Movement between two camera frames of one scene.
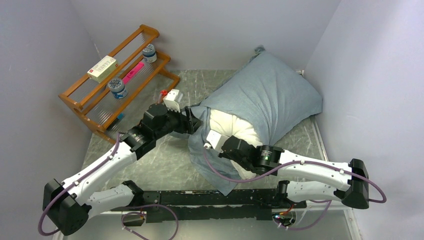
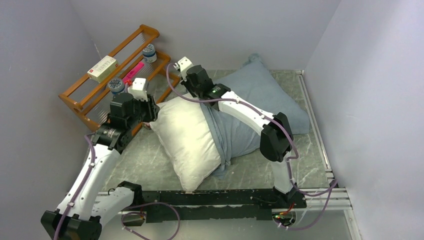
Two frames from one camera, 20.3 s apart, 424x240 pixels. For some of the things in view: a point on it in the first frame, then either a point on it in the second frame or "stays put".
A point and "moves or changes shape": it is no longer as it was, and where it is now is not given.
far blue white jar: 149,54 stays put
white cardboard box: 103,69 stays put
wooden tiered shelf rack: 121,84 stays put
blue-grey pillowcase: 276,95 moves or changes shape
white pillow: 229,125 to 182,129
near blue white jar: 117,88 stays put
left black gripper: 188,124 to 152,108
